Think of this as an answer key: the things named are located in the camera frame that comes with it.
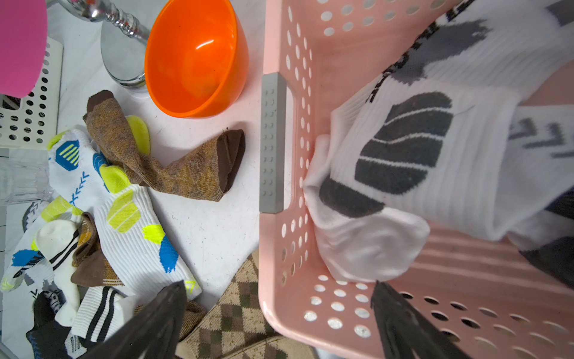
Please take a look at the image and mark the brown argyle sock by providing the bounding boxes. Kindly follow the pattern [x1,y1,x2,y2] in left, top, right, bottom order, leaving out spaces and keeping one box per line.
[175,250,317,359]

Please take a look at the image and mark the pink plastic goblet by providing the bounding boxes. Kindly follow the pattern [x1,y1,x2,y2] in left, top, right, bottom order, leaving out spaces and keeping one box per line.
[1,0,48,98]

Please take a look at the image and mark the white sock grey pattern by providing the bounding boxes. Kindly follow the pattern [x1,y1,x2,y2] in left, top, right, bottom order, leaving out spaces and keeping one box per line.
[303,1,573,282]

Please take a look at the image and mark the white sock thin stripes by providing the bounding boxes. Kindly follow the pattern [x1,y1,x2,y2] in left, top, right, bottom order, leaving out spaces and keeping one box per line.
[36,219,81,327]

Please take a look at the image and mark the black sock white logo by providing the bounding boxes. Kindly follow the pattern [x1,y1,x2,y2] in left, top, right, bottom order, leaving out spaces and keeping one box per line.
[25,291,70,359]

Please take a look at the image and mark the white sock black stripes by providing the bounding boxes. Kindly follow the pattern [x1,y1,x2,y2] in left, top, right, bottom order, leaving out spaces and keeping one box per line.
[56,287,138,358]

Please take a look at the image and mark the orange plastic bowl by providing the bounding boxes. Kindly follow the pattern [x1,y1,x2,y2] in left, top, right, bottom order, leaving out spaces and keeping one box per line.
[145,0,249,118]

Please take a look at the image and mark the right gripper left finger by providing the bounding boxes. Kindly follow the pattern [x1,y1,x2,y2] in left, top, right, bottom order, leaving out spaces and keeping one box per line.
[82,281,188,358]

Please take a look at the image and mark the clear drinking glass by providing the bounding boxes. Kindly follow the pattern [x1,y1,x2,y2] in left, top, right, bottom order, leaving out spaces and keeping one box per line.
[1,147,55,206]

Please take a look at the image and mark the pink plastic basket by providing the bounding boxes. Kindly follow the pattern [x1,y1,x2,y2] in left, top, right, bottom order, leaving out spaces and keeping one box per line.
[259,1,573,358]

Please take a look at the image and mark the chrome cup holder stand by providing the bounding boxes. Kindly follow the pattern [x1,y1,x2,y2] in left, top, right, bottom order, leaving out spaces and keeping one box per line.
[57,0,167,94]

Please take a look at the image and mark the white sock yellow blue patches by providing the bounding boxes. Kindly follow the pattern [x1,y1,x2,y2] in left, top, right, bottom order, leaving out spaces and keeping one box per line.
[47,129,203,300]

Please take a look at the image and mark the yellow brown plaid sock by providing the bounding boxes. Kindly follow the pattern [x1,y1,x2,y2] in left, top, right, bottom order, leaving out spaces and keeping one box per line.
[71,212,123,287]

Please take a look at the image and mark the white plastic basket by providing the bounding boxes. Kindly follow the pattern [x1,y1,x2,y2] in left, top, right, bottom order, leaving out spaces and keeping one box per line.
[1,37,64,150]

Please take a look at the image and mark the brown long sock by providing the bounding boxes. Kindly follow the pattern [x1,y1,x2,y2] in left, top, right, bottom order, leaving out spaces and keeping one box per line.
[83,90,246,202]

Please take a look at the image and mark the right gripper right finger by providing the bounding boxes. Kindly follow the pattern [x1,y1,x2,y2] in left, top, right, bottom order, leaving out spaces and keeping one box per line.
[371,282,469,358]

